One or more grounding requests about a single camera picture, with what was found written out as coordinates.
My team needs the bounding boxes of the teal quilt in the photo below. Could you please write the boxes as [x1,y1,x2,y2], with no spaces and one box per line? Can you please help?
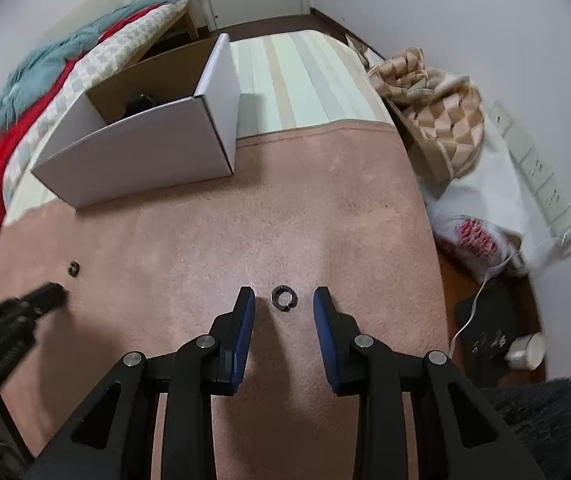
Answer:
[0,0,189,177]

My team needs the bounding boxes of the wooden bed leg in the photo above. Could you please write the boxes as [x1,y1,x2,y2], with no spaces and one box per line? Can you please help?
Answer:
[182,10,201,41]

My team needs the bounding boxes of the white cup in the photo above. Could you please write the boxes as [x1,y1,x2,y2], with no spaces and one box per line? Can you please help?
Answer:
[504,332,547,370]

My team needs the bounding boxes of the grey metal ring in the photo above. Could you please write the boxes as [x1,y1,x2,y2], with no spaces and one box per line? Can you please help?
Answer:
[271,285,297,312]

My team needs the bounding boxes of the pink striped tablecloth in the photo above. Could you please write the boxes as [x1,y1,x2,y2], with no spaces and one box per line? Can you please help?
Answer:
[0,30,454,480]

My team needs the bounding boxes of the white cardboard box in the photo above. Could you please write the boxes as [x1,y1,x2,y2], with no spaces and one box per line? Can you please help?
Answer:
[30,32,242,210]

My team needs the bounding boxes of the white plastic bag red print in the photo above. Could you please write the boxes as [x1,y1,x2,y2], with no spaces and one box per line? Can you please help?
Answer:
[423,132,567,282]

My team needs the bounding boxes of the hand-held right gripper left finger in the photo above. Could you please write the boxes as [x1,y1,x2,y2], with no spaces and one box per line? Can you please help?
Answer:
[30,285,257,480]

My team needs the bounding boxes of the white power strip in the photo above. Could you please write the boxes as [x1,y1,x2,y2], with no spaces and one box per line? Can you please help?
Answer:
[488,100,571,254]

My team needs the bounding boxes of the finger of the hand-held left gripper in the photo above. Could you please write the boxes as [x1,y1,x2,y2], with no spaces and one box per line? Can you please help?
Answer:
[0,282,69,321]

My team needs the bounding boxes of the white charging cable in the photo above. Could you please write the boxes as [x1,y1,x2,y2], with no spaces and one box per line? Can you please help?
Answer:
[448,234,571,357]

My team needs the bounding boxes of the black smartwatch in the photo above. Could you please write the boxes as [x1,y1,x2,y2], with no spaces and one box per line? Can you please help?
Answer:
[124,92,159,116]

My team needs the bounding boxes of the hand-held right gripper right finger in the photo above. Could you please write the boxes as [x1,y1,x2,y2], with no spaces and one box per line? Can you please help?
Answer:
[313,286,549,480]

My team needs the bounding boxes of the beige checkered cloth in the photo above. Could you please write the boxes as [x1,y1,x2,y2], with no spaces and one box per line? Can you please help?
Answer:
[345,35,487,184]

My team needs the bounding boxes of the grey checkered quilt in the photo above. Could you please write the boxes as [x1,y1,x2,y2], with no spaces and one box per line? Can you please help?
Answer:
[2,2,192,211]

